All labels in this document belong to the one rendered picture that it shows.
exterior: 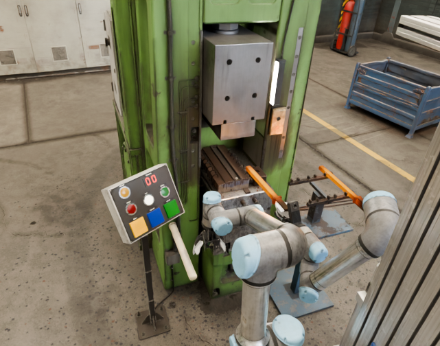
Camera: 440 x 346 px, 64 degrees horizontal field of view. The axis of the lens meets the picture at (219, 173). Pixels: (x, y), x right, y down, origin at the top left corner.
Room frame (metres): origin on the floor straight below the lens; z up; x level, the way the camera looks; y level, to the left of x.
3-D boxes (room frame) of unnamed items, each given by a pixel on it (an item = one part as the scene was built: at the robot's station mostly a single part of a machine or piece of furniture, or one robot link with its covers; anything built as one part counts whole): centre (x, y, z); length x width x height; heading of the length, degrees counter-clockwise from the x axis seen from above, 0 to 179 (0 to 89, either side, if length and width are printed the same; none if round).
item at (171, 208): (1.40, 0.24, 1.01); 0.07 x 0.05 x 0.07; 138
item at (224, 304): (1.66, -0.10, 0.01); 0.58 x 0.39 x 0.01; 113
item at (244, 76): (1.91, -0.05, 1.56); 0.42 x 0.39 x 0.40; 23
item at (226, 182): (1.90, -0.01, 0.96); 0.42 x 0.20 x 0.09; 23
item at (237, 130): (1.90, -0.01, 1.32); 0.42 x 0.20 x 0.10; 23
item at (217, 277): (1.93, -0.05, 0.23); 0.55 x 0.37 x 0.47; 23
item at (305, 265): (1.04, -0.40, 1.02); 0.11 x 0.08 x 0.11; 168
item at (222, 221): (1.07, -0.03, 1.23); 0.11 x 0.11 x 0.08; 20
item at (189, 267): (1.49, 0.20, 0.62); 0.44 x 0.05 x 0.05; 23
